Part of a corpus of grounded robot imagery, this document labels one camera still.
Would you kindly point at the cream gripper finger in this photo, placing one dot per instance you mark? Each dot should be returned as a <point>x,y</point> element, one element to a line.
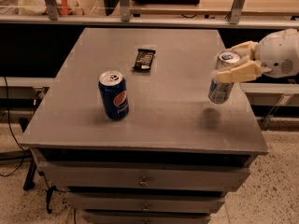
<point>246,49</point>
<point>247,71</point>

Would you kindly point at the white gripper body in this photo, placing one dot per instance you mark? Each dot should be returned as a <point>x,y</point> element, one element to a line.
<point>277,55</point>

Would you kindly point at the silver blue redbull can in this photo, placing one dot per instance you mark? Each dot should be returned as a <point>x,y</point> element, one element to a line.
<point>219,91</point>

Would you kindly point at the black rxbar chocolate bar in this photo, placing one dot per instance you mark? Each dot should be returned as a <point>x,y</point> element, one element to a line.
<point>144,59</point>

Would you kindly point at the blue pepsi can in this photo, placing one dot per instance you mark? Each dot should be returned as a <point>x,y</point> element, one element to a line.
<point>112,86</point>

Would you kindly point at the grey drawer cabinet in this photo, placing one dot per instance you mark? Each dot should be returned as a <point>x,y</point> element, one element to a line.
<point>171,121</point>

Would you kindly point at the top grey drawer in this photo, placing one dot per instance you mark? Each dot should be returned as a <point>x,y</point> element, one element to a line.
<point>102,175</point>

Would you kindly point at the grey drawer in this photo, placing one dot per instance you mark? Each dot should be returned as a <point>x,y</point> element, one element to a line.
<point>144,202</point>
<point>102,175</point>
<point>106,217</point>

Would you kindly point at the middle grey drawer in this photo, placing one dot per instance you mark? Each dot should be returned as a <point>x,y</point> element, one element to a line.
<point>144,202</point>

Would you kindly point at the bottom grey drawer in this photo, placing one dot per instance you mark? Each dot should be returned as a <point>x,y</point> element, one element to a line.
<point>106,217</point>

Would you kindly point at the orange white bag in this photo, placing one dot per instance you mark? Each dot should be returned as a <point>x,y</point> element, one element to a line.
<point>42,7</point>

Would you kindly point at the black stand leg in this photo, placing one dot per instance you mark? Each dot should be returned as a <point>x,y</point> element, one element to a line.
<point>29,180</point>

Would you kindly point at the metal railing frame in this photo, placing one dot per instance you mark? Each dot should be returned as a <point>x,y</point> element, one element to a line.
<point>272,14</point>

